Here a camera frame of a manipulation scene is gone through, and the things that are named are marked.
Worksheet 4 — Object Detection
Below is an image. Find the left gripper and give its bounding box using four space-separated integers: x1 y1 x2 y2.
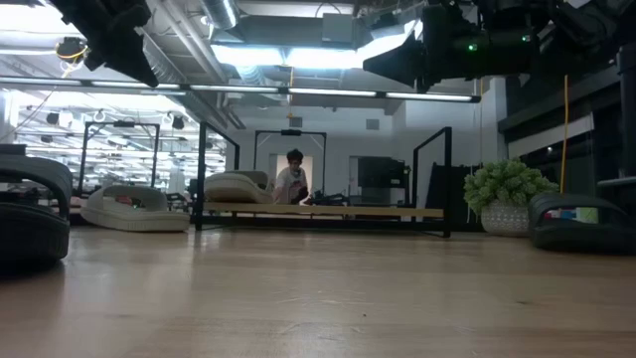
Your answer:
49 0 160 89

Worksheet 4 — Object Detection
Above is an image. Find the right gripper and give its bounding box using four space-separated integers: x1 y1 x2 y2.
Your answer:
362 0 546 93

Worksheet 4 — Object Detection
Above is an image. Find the white slide sandal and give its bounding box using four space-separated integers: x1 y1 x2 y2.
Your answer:
203 170 275 205
80 184 191 233

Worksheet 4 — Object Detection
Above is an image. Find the grey ceiling box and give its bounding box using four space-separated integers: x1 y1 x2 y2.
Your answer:
321 13 357 44

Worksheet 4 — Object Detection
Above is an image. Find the black cabinet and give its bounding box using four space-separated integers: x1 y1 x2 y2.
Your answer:
356 155 411 206

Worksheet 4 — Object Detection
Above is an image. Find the black bar with light strips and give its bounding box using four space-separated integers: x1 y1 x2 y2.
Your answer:
0 77 482 104

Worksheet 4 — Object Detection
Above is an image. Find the green plant in white pot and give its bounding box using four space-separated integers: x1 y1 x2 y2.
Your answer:
462 157 560 238

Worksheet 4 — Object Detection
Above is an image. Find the person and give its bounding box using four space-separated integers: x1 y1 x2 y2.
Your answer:
272 147 310 205

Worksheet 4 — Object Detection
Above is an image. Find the black reel with yellow cable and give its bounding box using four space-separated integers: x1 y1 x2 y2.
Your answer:
55 37 91 67

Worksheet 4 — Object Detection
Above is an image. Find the silver ventilation duct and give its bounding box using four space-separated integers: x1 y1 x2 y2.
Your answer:
200 0 240 31

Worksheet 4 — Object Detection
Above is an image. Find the background black rig frame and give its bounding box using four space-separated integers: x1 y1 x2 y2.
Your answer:
78 120 161 196
253 129 328 196

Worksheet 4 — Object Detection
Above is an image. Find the yellow ceiling cord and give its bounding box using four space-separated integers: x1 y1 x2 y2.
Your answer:
286 67 296 119

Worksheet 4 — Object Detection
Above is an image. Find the wooden shelf with black frame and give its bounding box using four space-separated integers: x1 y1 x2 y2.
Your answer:
193 121 453 239

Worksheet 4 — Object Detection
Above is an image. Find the yellow hanging cable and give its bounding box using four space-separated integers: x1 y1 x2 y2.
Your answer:
559 74 569 195

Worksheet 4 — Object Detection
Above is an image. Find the black frame post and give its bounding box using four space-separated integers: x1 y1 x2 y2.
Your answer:
615 44 636 180

